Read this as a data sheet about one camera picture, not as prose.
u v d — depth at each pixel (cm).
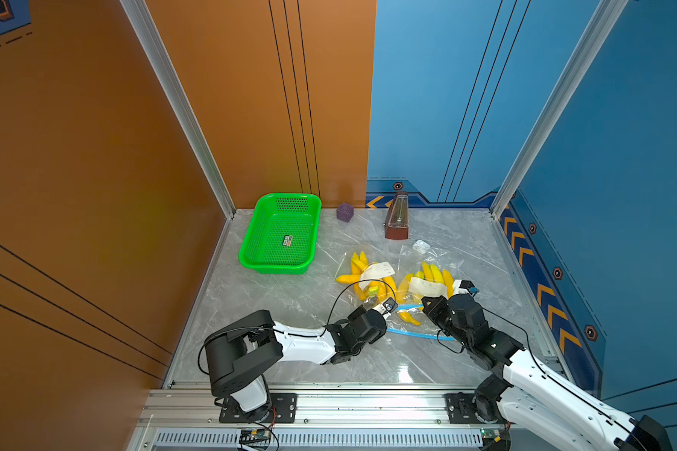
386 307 72
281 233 112
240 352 46
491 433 72
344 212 115
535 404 57
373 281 82
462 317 60
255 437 72
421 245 108
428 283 90
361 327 64
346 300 94
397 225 106
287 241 109
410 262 102
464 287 73
